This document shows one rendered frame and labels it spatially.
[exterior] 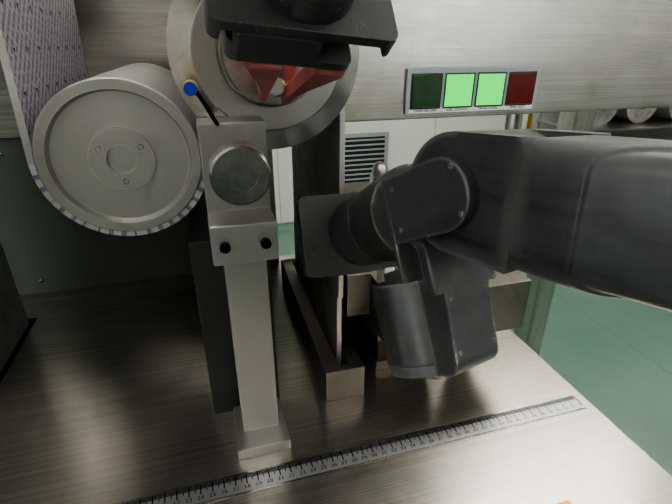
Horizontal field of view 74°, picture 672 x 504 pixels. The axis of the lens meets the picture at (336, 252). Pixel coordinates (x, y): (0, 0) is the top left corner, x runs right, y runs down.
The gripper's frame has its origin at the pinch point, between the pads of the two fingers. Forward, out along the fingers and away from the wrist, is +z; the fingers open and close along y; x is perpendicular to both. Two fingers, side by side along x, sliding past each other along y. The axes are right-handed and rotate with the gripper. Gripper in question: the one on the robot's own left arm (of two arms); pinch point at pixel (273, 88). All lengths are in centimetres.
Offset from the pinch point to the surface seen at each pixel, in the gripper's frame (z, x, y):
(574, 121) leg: 42, 28, 81
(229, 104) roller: 3.6, 1.0, -2.7
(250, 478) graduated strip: 18.0, -28.1, -1.8
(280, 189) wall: 259, 110, 61
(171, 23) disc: 0.7, 5.3, -6.7
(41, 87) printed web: 9.3, 5.4, -16.9
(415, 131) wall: 226, 141, 159
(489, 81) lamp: 25, 23, 43
